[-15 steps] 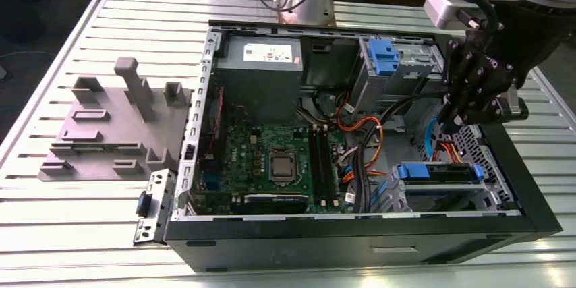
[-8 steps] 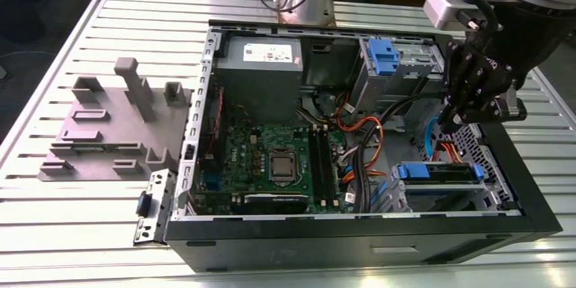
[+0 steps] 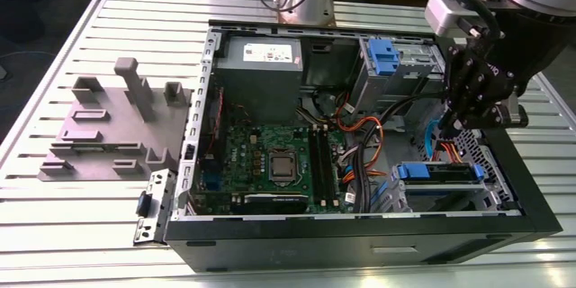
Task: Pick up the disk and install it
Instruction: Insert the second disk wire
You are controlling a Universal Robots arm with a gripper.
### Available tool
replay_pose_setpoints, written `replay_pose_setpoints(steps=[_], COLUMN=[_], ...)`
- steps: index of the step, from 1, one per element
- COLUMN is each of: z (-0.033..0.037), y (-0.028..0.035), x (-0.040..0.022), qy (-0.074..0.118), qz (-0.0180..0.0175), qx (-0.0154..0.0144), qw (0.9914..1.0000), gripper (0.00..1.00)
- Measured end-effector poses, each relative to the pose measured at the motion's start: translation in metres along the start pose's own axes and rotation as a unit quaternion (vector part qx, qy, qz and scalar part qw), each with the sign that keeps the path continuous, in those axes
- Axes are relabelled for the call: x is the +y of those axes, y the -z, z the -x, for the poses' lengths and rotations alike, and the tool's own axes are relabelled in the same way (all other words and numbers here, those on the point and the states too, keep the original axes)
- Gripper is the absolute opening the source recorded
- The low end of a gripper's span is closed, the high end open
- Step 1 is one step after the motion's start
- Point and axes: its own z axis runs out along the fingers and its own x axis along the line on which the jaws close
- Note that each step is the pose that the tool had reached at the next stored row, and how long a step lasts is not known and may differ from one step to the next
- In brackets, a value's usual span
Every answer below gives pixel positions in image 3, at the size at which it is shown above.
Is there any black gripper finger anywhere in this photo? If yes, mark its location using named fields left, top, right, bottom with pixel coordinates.
left=440, top=45, right=483, bottom=137
left=459, top=99, right=528, bottom=134

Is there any orange red power wire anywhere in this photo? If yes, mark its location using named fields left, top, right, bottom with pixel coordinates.
left=432, top=140, right=466, bottom=165

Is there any blue data wire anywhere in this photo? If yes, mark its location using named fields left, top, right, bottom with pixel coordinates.
left=424, top=117, right=447, bottom=163

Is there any hard disk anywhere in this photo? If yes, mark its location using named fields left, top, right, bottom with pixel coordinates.
left=375, top=162, right=488, bottom=203

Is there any metal disk bay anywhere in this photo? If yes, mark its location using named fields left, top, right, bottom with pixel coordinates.
left=390, top=161, right=515, bottom=214

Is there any blue drive latch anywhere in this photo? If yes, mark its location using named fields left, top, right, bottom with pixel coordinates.
left=367, top=38, right=402, bottom=76

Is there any grey metal drive cage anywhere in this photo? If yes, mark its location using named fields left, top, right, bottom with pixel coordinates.
left=350, top=35, right=451, bottom=117

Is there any black RAM slot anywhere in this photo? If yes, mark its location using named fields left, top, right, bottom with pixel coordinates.
left=320, top=124, right=343, bottom=206
left=308, top=124, right=330, bottom=206

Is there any green motherboard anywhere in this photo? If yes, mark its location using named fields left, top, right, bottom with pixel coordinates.
left=192, top=124, right=356, bottom=217

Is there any CPU socket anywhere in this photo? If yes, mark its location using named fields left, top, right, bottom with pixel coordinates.
left=267, top=148, right=303, bottom=187

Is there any grey power supply unit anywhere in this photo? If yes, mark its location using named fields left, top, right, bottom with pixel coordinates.
left=214, top=35, right=303, bottom=127

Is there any silver CPU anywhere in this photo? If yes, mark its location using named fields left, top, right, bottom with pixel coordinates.
left=271, top=156, right=298, bottom=177

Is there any black open PC case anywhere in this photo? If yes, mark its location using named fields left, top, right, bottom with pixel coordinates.
left=162, top=20, right=564, bottom=272

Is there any black graphics card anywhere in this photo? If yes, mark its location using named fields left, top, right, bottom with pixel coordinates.
left=231, top=192, right=312, bottom=215

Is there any grey parts rack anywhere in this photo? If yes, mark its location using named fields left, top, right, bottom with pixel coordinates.
left=36, top=57, right=195, bottom=183

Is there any green RAM stick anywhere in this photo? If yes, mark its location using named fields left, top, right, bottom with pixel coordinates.
left=51, top=145, right=139, bottom=154

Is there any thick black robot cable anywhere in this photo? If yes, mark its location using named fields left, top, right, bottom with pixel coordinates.
left=404, top=0, right=506, bottom=39

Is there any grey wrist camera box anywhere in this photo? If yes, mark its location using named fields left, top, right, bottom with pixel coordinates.
left=426, top=0, right=491, bottom=38

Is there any orange wire bundle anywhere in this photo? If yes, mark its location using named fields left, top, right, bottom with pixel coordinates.
left=335, top=115, right=390, bottom=181

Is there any black cable bundle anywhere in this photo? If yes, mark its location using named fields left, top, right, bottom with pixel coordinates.
left=351, top=92, right=451, bottom=213

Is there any red black twisted wire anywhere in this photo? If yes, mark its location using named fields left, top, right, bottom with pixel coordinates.
left=204, top=85, right=226, bottom=161

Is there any grey metal slot bracket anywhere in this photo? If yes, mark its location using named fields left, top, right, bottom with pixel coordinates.
left=132, top=168, right=178, bottom=246

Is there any black blue bracket knob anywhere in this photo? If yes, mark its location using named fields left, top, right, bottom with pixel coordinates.
left=136, top=190, right=154, bottom=217

